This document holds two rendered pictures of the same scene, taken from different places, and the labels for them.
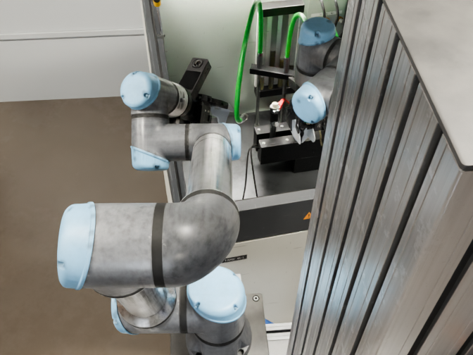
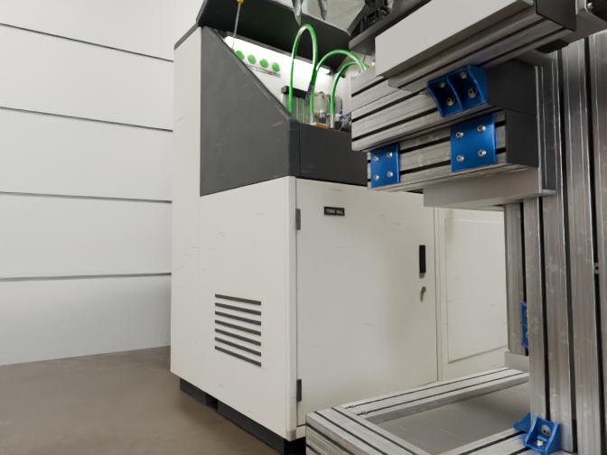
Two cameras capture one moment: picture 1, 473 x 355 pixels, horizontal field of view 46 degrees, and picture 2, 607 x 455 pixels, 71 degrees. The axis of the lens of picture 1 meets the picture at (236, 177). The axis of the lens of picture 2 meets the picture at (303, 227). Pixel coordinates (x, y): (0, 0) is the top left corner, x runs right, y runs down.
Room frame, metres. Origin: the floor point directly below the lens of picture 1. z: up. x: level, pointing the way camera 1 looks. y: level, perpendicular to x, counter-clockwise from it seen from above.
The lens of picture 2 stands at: (-0.11, 0.64, 0.58)
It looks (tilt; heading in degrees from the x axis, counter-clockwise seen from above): 3 degrees up; 334
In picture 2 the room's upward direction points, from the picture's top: straight up
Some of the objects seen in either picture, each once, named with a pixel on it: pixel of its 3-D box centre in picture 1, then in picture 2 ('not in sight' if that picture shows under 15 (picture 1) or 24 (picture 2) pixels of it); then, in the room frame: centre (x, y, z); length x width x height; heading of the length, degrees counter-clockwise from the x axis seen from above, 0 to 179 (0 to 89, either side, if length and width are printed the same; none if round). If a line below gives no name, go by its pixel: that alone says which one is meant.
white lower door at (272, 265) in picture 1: (281, 287); (374, 292); (1.04, -0.17, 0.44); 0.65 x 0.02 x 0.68; 102
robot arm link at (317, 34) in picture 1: (316, 46); not in sight; (1.01, -0.17, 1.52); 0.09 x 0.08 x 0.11; 50
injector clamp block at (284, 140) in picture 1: (305, 145); not in sight; (1.32, -0.23, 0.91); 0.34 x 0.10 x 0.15; 102
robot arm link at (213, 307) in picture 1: (214, 303); not in sight; (0.56, 0.04, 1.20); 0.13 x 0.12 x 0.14; 91
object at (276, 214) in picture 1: (289, 213); (369, 163); (1.06, -0.17, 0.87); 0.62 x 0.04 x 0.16; 102
